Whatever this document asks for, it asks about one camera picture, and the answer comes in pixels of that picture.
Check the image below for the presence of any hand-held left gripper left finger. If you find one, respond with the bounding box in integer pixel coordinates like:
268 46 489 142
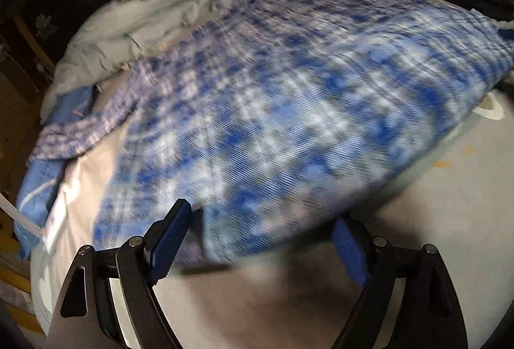
48 198 192 349

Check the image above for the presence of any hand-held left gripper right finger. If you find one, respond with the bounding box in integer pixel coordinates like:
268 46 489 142
332 217 470 349

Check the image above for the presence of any blue white plaid shirt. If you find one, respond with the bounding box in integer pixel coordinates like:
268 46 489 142
28 0 514 265

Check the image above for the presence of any bed with beige sheet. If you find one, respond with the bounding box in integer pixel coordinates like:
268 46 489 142
30 0 514 349

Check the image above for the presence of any blue pillow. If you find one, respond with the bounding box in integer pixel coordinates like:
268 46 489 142
14 86 97 259

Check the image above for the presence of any white desk lamp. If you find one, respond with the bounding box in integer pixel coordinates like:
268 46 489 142
0 194 69 253

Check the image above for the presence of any grey crumpled duvet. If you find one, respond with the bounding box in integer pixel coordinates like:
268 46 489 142
40 0 402 125

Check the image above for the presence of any black hanging garment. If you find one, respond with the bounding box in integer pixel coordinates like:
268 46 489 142
20 0 117 64

